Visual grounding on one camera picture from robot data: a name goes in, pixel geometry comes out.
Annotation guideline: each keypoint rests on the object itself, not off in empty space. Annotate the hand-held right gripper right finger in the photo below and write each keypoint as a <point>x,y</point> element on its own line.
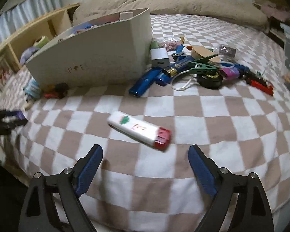
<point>201,171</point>

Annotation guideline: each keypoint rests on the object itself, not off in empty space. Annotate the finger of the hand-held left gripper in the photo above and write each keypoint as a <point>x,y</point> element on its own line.
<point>4,125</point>
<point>13,115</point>

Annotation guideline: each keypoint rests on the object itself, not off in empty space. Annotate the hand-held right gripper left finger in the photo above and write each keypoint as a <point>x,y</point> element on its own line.
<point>88,171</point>

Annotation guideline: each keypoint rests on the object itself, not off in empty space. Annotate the white tube with red cap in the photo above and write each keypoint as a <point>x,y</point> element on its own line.
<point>135,128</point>

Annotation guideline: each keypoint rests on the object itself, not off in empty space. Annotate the white cardboard box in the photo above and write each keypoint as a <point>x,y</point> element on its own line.
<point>99,53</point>

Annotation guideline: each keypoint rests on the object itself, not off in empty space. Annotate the packet of white picks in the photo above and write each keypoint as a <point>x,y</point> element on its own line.
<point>32,87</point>

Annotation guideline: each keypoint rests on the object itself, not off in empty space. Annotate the red lighter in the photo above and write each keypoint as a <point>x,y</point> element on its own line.
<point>52,95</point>

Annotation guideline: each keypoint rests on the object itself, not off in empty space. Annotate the packaged doll figure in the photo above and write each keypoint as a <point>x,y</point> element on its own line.
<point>0,71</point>

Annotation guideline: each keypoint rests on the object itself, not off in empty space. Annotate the checkered bed blanket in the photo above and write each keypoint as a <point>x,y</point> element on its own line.
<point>207,125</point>

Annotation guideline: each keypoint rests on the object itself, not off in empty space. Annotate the small dark object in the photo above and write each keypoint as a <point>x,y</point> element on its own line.
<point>62,89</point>

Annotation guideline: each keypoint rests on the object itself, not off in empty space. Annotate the purple plush toy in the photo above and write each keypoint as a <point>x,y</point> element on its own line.
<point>29,54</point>

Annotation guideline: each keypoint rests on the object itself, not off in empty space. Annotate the green avocado plush toy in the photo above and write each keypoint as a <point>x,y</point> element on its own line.
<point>41,41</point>

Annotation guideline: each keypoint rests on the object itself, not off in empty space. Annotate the black round tin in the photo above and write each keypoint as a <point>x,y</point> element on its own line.
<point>210,81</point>

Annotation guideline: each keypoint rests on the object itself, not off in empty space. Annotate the wooden bedside shelf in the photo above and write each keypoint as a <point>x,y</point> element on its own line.
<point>38,24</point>

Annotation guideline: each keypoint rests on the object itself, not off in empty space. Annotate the small blue case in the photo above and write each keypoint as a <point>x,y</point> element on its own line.
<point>162,80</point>

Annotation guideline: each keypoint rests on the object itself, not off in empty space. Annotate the small purple bottle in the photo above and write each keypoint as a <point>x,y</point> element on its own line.
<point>229,73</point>

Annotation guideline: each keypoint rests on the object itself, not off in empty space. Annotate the grey curtain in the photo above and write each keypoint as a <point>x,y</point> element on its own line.
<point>21,12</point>

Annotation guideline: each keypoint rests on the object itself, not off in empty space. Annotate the green clothespin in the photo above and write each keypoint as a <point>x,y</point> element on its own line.
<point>203,67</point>

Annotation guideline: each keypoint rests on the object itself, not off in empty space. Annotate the red and black box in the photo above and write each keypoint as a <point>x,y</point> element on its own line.
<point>259,83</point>

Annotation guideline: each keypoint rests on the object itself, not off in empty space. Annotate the blue lighter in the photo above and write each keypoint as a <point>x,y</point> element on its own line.
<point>145,82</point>

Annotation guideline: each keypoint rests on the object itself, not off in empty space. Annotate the blue box with gold print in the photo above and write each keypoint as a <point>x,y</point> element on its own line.
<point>181,64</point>

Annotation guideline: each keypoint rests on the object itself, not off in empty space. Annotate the slim blue box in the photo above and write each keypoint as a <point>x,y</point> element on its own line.
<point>236,67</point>

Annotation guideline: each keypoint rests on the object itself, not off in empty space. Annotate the pile of assorted small objects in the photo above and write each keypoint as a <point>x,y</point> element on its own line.
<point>87,25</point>

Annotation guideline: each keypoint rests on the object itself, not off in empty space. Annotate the round wooden lid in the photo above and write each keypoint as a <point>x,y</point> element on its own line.
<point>204,51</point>

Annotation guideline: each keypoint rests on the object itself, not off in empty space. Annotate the blue nail clipper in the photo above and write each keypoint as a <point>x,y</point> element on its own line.
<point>179,53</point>

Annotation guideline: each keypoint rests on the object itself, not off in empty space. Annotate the white charger cube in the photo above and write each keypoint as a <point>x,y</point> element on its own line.
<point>160,58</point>

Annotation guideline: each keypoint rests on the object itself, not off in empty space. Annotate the tape roll in clear bag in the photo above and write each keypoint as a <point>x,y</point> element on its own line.
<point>227,50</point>

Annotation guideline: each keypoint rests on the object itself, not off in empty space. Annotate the small white and orange cup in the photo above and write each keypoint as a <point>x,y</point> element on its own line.
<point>189,48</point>

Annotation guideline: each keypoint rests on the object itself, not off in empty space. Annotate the bag of pink beads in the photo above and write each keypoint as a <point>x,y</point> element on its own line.
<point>172,44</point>

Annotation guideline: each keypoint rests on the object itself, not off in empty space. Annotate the yellow lighter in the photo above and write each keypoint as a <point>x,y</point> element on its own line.
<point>182,41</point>

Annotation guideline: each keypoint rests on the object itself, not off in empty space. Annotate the beige duvet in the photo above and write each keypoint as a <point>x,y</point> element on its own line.
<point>183,7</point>

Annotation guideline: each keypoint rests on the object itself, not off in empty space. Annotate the pink clothes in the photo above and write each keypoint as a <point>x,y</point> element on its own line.
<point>273,11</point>

